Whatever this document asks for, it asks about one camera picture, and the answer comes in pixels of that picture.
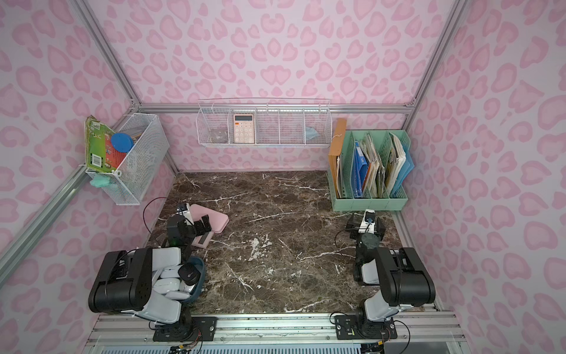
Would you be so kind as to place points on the white wire basket left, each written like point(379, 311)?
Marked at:
point(136, 169)

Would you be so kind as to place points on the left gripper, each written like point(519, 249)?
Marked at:
point(199, 226)

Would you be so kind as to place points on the green file organizer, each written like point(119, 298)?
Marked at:
point(385, 156)

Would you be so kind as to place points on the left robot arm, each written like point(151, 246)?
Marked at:
point(153, 283)

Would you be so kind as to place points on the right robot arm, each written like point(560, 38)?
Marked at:
point(402, 279)

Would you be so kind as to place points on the pink calculator on table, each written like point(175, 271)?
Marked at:
point(203, 241)

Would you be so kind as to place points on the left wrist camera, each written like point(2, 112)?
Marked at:
point(184, 210)

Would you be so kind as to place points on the teal storage box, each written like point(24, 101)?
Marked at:
point(198, 288)

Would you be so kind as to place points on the pink pencil case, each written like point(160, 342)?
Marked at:
point(217, 220)

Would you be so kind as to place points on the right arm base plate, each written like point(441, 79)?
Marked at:
point(356, 327)

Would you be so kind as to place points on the black Lecoo mouse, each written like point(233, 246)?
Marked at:
point(189, 274)

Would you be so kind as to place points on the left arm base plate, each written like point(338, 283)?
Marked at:
point(198, 328)

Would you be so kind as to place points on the brown folder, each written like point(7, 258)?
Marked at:
point(335, 152)

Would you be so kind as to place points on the white rounded mouse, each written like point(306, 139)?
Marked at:
point(166, 285)

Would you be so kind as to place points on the green card package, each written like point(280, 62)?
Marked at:
point(98, 146)

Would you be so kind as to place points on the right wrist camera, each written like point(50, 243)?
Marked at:
point(368, 222)

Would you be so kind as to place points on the mint green clip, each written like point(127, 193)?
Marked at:
point(104, 181)

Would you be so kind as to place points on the light blue folder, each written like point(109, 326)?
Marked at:
point(407, 167)

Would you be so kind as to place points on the pink calculator in basket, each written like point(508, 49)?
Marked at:
point(244, 128)

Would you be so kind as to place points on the white wire shelf basket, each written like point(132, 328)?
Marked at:
point(289, 123)

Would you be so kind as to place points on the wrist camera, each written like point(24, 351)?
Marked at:
point(368, 222)
point(184, 210)

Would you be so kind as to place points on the blue round lid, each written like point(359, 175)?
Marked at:
point(122, 143)

